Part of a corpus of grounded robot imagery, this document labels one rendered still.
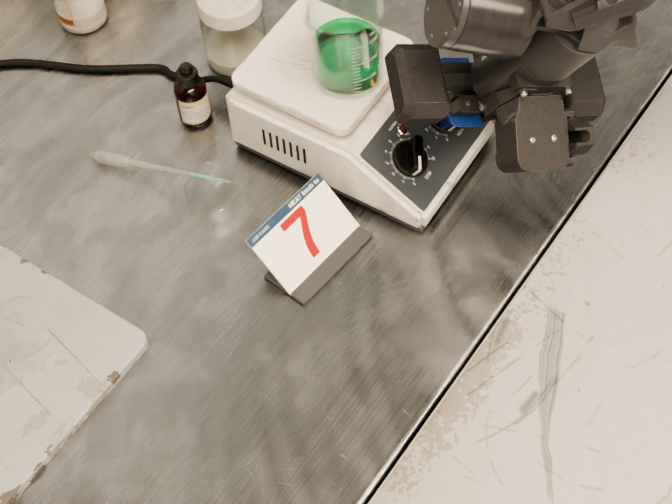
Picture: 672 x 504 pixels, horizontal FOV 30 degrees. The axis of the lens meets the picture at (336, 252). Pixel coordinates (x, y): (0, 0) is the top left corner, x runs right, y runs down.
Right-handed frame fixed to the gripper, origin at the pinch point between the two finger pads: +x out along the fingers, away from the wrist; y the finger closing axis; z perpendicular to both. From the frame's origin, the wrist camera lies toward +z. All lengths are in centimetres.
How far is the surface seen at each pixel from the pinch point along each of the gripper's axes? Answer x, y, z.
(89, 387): 13.2, -31.2, 17.8
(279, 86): 6.5, -13.7, -4.8
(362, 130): 4.3, -7.8, 0.1
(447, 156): 4.0, -0.3, 2.7
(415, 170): 2.7, -4.5, 4.4
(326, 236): 8.8, -10.7, 7.9
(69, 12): 24.4, -26.0, -20.2
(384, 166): 4.0, -6.5, 3.5
